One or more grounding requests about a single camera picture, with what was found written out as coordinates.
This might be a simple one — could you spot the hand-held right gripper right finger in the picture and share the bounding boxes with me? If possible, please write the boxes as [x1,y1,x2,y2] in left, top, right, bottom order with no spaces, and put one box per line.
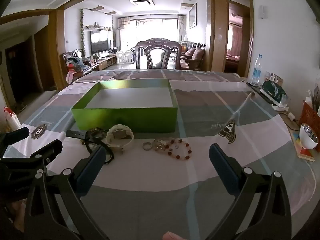
[209,143,292,240]

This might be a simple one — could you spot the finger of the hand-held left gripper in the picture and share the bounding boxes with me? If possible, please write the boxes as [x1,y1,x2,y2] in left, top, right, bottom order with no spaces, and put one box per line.
[0,139,63,167]
[4,127,30,147]

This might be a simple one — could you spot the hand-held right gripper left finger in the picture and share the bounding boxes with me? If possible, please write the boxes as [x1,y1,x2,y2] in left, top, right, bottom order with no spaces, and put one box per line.
[24,145,107,240]

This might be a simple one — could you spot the black wrist watch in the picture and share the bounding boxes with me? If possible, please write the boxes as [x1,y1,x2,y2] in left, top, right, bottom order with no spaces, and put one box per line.
[66,128,108,147]

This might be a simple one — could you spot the red and pink bead bracelet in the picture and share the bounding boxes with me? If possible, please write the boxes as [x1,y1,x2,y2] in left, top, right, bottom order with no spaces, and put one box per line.
[164,138,193,162]

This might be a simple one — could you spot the green cardboard box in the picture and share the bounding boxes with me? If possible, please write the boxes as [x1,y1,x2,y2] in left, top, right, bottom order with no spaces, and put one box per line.
[71,78,178,133]

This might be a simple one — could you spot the person's right hand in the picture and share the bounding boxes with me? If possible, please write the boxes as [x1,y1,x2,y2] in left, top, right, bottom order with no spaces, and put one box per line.
[162,231,187,240]

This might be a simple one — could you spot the red and white bag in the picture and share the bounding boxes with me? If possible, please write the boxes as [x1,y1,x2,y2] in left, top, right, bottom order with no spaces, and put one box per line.
[3,106,22,132]

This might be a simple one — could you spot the white wrist watch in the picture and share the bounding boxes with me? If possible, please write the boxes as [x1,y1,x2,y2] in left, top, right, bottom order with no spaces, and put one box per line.
[106,124,134,155]

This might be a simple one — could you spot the grey checked tablecloth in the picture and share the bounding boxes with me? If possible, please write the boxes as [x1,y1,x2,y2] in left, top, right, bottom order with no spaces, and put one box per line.
[5,69,315,240]

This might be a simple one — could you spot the colourful flat board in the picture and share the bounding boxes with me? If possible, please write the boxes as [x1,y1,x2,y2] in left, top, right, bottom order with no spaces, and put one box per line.
[291,131,316,162]

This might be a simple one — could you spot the white bowl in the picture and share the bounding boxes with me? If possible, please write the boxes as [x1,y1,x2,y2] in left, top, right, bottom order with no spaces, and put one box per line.
[299,123,319,151]

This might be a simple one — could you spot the pile of clothes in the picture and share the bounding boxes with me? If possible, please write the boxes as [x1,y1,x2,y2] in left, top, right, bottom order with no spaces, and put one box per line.
[65,57,86,84]

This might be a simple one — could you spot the clear plastic water bottle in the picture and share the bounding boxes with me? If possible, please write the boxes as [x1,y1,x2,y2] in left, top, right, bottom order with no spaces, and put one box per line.
[251,54,263,85]

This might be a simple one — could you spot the wooden armchair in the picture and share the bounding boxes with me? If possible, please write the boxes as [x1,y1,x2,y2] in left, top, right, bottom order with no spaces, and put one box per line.
[63,49,92,80]

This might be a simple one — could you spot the orange plastic basket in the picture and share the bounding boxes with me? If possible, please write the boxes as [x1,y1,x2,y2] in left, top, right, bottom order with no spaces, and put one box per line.
[299,101,320,152]

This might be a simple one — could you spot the wooden television cabinet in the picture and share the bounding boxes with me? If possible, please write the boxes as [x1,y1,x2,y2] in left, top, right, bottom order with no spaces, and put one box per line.
[91,54,118,71]

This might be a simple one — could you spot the wooden sofa with cushions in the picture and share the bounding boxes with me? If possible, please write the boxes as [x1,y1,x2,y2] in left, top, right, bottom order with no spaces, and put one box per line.
[180,42,207,70]

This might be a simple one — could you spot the white baby fence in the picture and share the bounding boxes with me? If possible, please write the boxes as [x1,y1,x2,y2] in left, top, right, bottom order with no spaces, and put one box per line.
[116,50,134,64]

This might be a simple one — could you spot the flat screen television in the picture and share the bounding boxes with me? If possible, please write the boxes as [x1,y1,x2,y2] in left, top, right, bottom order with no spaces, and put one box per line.
[90,30,112,53]

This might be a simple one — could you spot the green ivy garland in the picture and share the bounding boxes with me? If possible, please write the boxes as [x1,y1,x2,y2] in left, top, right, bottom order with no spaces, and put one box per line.
[79,9,87,57]

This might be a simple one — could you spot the dark carved wooden chair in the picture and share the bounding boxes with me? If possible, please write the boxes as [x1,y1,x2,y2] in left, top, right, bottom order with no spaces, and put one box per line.
[134,37,182,70]

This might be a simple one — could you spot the silver key ring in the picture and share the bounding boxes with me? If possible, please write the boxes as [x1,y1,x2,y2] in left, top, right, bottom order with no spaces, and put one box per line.
[142,139,166,152]

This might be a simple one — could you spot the framed wall picture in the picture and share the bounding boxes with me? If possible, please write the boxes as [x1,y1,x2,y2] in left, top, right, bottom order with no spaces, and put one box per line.
[188,2,198,29]

